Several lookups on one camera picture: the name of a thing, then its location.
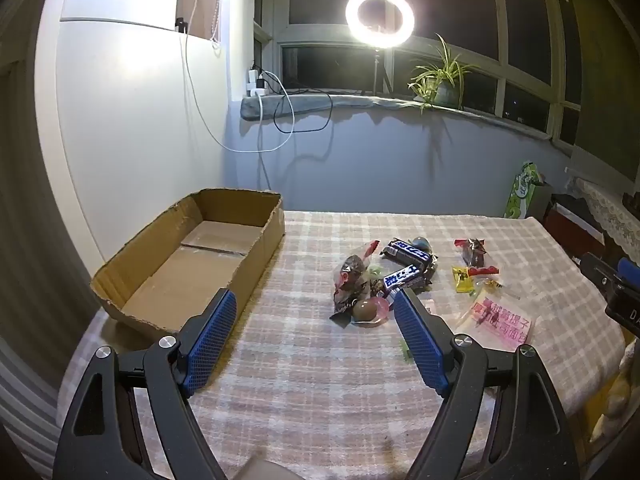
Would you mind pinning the grey sill cloth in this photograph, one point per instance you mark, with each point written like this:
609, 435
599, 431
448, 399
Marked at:
310, 105

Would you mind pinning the small green candy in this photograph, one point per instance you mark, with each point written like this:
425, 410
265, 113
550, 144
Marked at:
406, 352

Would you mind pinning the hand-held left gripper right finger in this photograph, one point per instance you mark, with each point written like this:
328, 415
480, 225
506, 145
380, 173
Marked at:
417, 340

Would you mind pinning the cream lace cloth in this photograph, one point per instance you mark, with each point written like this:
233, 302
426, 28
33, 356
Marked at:
615, 210

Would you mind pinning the small red packet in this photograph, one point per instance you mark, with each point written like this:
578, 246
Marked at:
485, 270

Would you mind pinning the dark chocolate bar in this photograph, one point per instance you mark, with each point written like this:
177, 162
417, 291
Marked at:
402, 276
407, 251

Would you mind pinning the blue green candy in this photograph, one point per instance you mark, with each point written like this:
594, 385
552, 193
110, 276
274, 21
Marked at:
421, 242

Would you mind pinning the white wardrobe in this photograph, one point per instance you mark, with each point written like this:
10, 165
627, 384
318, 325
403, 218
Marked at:
125, 110

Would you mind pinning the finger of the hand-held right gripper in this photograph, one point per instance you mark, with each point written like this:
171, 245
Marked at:
630, 270
597, 267

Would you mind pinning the brown egg in clear wrap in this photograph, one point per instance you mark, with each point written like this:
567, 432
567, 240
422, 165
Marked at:
365, 310

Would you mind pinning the white power strip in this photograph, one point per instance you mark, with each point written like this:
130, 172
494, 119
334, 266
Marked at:
257, 93

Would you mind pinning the green paper bag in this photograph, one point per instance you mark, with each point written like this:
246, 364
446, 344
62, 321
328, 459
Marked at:
517, 195

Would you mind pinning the brown cardboard box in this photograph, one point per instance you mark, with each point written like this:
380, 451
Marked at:
200, 270

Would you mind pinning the black light stand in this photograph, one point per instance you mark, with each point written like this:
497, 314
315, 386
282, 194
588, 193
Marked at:
375, 70

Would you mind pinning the pink plaid table cloth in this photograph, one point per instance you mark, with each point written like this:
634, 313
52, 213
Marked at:
325, 385

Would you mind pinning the white window frame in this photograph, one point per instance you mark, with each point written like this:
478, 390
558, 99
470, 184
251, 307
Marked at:
500, 67

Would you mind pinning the dark packet with red ends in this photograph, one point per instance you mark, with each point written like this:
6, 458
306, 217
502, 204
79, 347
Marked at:
474, 252

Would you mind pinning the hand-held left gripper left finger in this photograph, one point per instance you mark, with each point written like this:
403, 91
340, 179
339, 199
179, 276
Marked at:
210, 340

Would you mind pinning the yellow candy packet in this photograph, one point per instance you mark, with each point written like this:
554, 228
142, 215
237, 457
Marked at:
462, 280

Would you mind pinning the pale yellow cloth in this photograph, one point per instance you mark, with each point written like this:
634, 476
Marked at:
615, 390

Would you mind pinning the dark wooden furniture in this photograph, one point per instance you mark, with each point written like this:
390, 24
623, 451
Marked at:
570, 220

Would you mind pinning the bread packet with pink print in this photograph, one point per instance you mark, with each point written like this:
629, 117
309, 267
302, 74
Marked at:
495, 320

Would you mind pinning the brown and red snack packet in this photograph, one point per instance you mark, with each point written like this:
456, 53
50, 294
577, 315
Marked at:
352, 272

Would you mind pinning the white charger plug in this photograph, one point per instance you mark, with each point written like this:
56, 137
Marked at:
252, 79

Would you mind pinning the potted spider plant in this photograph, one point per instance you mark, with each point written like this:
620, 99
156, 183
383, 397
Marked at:
445, 87

